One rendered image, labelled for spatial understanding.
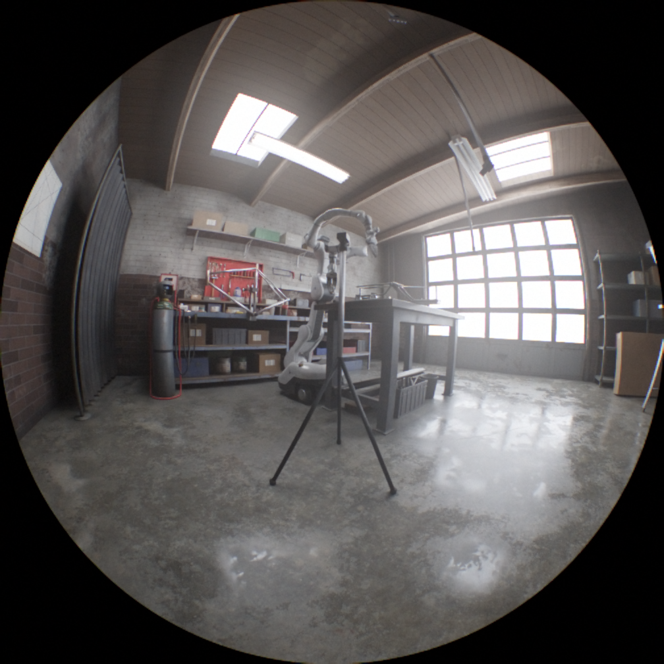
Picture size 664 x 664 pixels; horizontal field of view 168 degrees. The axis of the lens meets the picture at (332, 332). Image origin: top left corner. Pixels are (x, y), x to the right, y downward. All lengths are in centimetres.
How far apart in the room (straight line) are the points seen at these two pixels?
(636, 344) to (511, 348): 233
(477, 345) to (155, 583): 474
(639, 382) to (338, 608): 381
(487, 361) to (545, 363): 116
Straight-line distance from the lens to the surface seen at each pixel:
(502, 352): 447
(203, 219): 331
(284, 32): 243
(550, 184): 453
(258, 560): 83
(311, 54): 248
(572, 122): 355
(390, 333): 144
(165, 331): 225
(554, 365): 449
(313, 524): 92
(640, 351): 391
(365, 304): 145
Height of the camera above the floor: 70
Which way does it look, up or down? 1 degrees down
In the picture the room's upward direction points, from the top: 2 degrees clockwise
